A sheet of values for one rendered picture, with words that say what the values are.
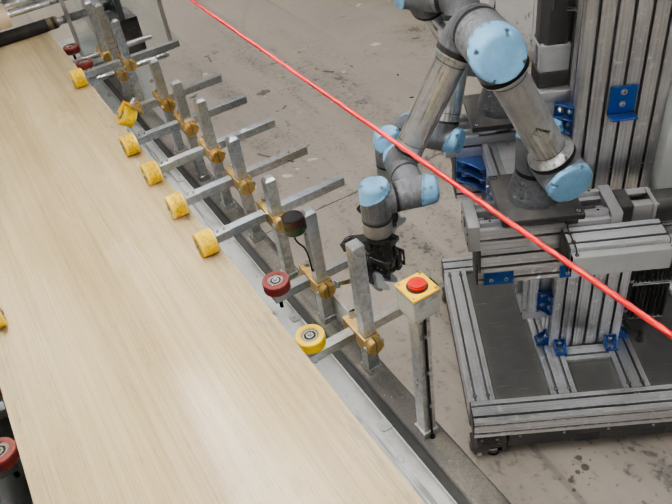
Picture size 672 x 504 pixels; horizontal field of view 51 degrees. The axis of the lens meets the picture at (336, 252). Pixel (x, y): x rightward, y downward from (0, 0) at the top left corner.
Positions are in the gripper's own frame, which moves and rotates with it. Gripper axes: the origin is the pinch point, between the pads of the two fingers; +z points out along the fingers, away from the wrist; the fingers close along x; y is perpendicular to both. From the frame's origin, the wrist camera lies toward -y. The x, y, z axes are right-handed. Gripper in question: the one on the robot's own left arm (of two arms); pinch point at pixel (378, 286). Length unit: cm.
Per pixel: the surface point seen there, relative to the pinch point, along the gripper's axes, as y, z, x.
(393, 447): 18.7, 31.7, -23.4
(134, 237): -84, 4, -20
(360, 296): 3.2, -7.2, -11.1
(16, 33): -276, -1, 55
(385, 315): 2.1, 9.5, -0.9
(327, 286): -17.7, 7.3, -2.0
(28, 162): -161, 4, -12
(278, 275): -30.0, 3.3, -8.9
